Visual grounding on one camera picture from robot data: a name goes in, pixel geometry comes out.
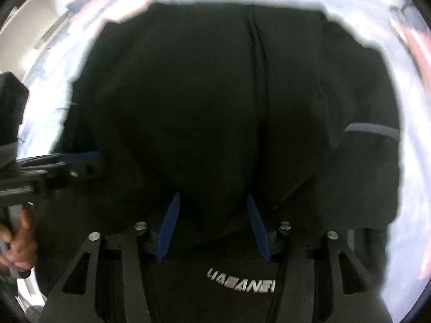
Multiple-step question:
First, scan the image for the grey left sleeve forearm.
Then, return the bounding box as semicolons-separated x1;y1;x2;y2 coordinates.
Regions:
0;142;18;170

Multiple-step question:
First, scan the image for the black hooded jacket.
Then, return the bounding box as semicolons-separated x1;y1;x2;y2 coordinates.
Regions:
37;3;400;322

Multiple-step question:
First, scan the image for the grey pink patterned bedsheet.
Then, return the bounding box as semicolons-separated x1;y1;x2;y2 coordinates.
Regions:
18;0;430;322

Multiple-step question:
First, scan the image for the person's left hand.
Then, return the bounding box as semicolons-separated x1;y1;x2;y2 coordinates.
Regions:
1;204;37;276

